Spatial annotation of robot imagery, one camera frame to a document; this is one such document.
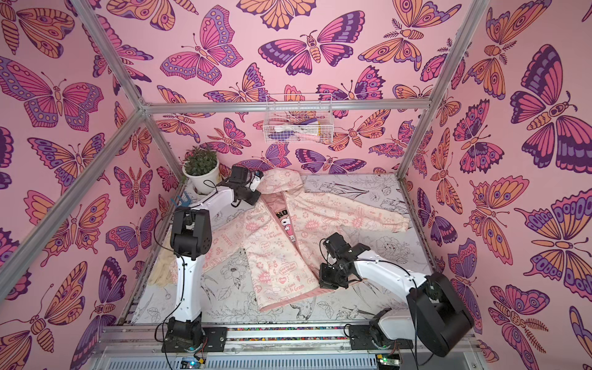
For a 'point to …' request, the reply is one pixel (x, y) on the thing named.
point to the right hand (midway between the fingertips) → (320, 284)
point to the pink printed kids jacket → (278, 238)
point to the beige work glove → (160, 274)
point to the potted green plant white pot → (201, 165)
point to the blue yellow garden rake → (184, 201)
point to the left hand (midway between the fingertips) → (258, 192)
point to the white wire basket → (303, 118)
